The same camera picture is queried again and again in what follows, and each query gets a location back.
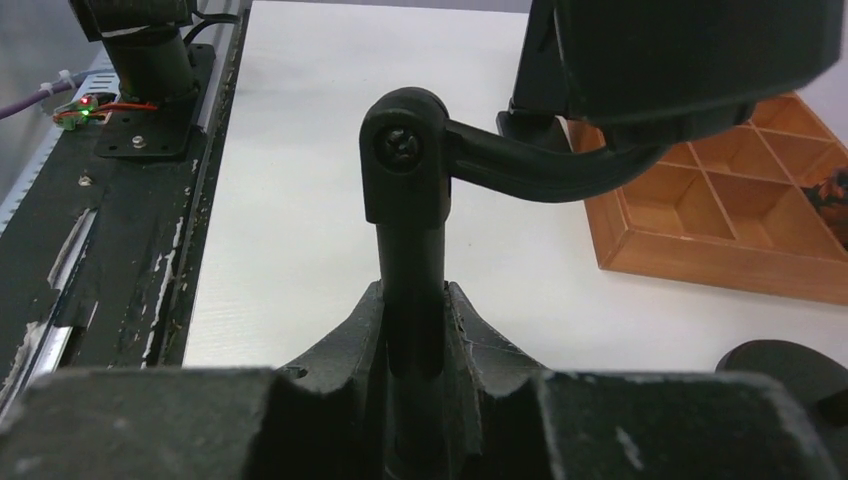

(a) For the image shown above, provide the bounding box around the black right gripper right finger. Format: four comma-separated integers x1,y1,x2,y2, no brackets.
445,281,843,480

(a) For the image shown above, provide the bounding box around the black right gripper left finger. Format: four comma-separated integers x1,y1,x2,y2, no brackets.
0,280,387,480

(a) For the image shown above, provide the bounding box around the black round base phone stand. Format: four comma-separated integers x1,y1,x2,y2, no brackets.
716,340,847,429

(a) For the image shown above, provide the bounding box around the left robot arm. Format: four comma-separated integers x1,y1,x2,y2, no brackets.
69,0,196,103

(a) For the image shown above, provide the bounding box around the orange wooden compartment tray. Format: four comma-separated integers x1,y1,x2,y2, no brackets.
585,94,847,305

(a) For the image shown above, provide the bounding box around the rolled tie top right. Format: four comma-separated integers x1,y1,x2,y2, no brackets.
801,167,847,249

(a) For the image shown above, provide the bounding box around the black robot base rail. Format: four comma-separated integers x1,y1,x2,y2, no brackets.
0,42,250,399

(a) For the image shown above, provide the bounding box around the white slotted cable duct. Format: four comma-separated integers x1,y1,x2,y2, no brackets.
1,68,118,233

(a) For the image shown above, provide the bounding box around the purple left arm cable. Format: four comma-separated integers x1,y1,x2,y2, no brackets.
0,69,87,122

